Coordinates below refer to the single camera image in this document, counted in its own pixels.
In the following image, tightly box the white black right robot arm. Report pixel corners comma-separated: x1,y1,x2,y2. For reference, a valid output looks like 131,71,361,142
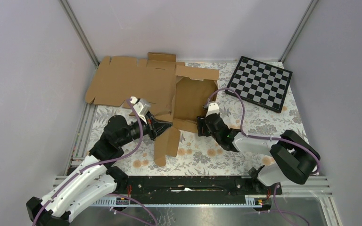
197,113,321,194

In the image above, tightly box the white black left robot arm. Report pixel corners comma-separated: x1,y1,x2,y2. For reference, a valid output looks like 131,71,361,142
26,113,173,226

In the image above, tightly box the cardboard box sheet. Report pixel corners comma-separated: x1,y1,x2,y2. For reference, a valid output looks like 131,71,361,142
122,65,221,167

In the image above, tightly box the black white checkerboard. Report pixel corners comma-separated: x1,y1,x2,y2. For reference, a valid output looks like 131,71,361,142
225,56,293,113

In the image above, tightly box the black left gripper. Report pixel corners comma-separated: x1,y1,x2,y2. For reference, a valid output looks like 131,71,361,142
118,111,173,146

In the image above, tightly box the lower flat cardboard sheet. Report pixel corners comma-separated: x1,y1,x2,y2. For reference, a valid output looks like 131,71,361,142
84,52,185,111

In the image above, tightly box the floral patterned table mat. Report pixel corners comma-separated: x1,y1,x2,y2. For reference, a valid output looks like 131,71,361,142
84,62,320,177

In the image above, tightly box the black base rail bar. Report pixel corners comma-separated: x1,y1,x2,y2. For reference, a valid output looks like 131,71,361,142
115,176,282,205

